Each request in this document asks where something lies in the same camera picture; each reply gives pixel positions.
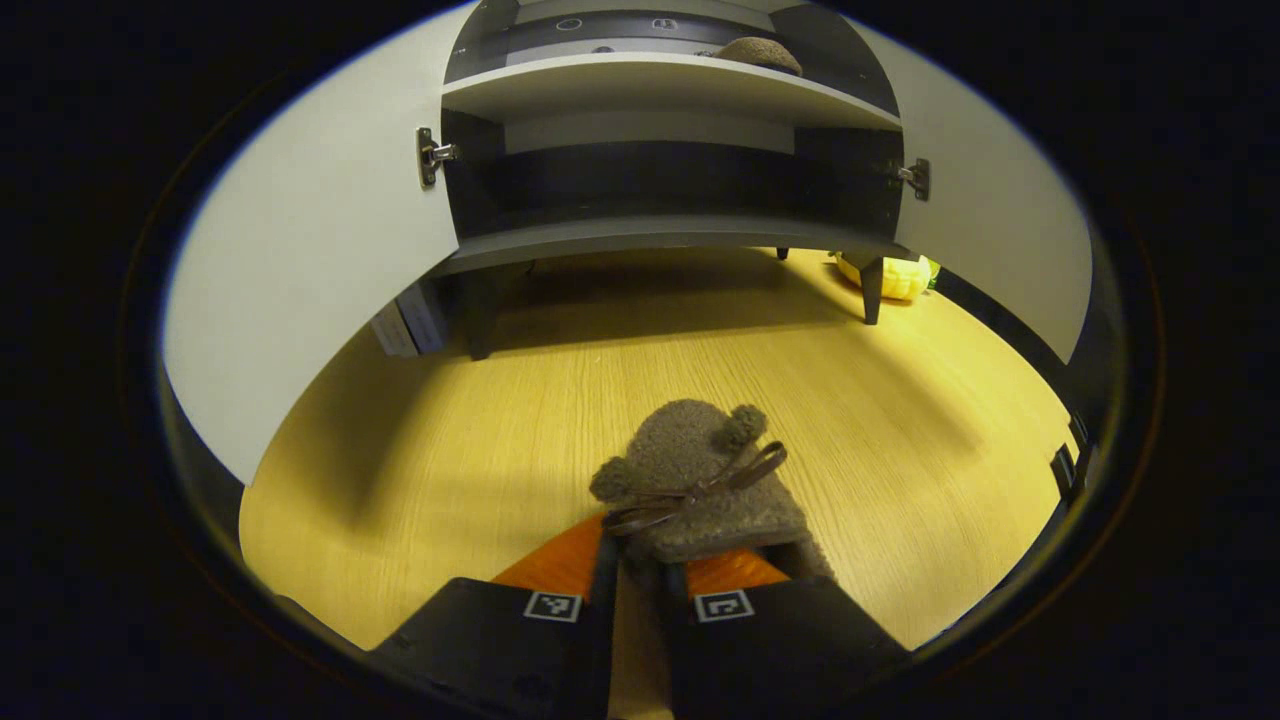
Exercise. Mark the yellow plastic item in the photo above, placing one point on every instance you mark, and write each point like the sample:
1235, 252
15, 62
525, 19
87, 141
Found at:
895, 278

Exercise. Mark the metal door hinge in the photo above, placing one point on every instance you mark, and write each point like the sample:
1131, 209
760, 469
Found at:
912, 178
435, 155

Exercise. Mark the brown fuzzy shoe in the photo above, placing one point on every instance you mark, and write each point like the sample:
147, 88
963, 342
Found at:
760, 52
690, 450

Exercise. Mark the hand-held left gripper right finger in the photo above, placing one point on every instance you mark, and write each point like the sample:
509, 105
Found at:
780, 650

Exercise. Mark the white shoe cabinet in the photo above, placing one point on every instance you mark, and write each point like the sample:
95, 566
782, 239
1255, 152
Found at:
650, 90

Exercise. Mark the white cabinet door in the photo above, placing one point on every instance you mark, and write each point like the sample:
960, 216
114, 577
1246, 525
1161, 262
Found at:
300, 250
1000, 220

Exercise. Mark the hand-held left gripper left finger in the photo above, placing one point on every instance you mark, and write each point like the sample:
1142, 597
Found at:
600, 650

